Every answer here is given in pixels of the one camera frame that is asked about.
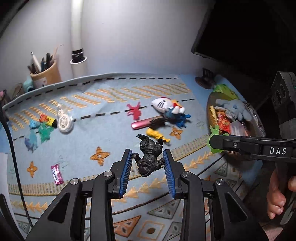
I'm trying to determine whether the wooden pen holder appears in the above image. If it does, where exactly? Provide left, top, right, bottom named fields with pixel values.
left=30, top=47, right=62, bottom=89

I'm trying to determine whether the black monitor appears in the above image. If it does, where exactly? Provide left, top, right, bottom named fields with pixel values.
left=191, top=1, right=295, bottom=71

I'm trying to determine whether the small cyan toy figure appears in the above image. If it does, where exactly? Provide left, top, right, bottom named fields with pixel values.
left=29, top=120, right=41, bottom=130

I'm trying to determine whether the pink candy wrapper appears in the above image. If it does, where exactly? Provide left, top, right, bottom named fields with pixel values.
left=51, top=164, right=64, bottom=185

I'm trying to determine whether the teal toy figure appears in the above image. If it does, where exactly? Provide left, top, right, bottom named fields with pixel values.
left=38, top=123, right=55, bottom=143

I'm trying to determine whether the green snack bag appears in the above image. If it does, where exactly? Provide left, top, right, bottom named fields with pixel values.
left=213, top=84, right=239, bottom=99

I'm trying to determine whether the round storage basket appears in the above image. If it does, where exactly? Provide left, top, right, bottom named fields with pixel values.
left=206, top=91, right=266, bottom=160

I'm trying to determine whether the person's right hand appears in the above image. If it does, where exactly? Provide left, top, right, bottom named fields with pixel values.
left=266, top=169, right=286, bottom=219

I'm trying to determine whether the green toy figure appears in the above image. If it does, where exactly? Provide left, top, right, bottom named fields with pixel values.
left=207, top=125, right=229, bottom=154

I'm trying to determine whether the blue patterned table mat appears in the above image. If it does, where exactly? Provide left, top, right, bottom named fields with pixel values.
left=1, top=74, right=262, bottom=237

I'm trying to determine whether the dark blue toy figure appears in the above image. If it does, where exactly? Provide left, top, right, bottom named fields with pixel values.
left=171, top=113, right=191, bottom=128

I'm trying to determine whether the hello kitty plush toy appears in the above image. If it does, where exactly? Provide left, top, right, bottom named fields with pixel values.
left=152, top=97, right=185, bottom=119

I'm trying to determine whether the orange snack packet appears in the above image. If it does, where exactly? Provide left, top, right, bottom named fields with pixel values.
left=216, top=111, right=231, bottom=134

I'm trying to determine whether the round brown stand base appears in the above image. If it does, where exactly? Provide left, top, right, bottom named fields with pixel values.
left=195, top=67, right=216, bottom=89

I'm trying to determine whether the pink metallic tube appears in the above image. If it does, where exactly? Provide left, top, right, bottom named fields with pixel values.
left=131, top=115, right=162, bottom=130

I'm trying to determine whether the black cable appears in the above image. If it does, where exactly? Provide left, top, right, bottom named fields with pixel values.
left=0, top=111, right=34, bottom=229

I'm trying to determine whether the yellow toy figure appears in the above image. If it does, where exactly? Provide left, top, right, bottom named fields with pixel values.
left=146, top=128, right=170, bottom=143

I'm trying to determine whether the clear correction tape dispenser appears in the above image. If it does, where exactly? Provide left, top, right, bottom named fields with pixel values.
left=57, top=109, right=74, bottom=133

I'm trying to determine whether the red toy figure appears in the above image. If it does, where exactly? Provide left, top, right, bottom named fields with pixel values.
left=126, top=102, right=142, bottom=121

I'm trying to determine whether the yellow black glue tube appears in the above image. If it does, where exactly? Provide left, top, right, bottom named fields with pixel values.
left=39, top=114, right=57, bottom=128

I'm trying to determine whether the black toy figure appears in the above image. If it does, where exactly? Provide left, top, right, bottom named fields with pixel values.
left=132, top=134, right=166, bottom=177

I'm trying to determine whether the grey blue plush bunny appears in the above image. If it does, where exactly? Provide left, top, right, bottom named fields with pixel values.
left=214, top=99, right=252, bottom=121

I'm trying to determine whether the light blue toy figure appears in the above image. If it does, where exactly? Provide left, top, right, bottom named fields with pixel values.
left=25, top=130, right=38, bottom=153

